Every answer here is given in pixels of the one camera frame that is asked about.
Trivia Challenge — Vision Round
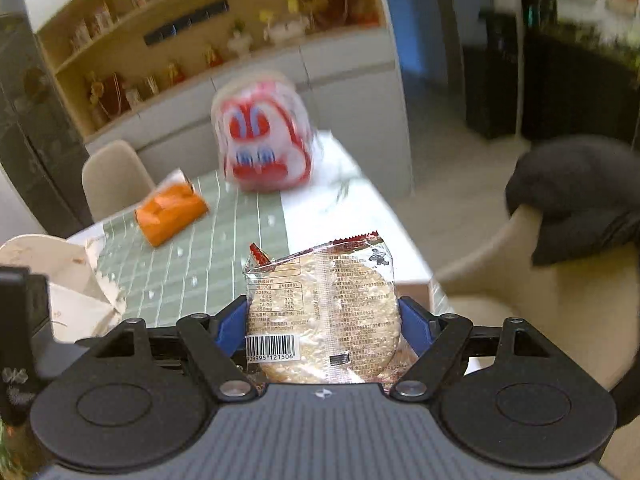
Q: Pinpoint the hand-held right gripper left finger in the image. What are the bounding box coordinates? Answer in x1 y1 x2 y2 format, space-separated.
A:
75 296 256 403

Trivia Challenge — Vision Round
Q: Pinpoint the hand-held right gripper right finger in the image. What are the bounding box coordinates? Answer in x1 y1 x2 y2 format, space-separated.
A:
390 296 571 403

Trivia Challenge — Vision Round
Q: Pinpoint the clear rice cracker packet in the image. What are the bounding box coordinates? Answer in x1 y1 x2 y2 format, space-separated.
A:
242 230 420 386

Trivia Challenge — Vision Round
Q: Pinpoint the cream printed canvas bag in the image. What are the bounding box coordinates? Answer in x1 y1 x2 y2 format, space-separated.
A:
0 234 127 344

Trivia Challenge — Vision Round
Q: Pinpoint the green grid tablecloth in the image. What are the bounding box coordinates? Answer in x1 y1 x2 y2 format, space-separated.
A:
65 167 292 332

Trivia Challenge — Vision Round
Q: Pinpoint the beige chair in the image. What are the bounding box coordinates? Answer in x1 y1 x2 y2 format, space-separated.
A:
434 200 640 397
81 140 157 224

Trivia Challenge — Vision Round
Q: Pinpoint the orange tissue box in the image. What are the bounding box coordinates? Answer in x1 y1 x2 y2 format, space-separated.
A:
134 169 210 249

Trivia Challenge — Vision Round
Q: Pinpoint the red white rabbit pouch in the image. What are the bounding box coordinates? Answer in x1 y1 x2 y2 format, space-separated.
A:
210 71 317 194

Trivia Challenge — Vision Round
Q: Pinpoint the black cloth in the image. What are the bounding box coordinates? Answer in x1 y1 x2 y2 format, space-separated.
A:
504 135 640 267

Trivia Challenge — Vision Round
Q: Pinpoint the black appliance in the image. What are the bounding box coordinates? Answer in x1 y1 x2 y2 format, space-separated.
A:
462 0 640 142

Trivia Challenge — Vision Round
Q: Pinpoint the white vase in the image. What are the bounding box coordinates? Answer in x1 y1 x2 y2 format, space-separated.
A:
226 19 252 62

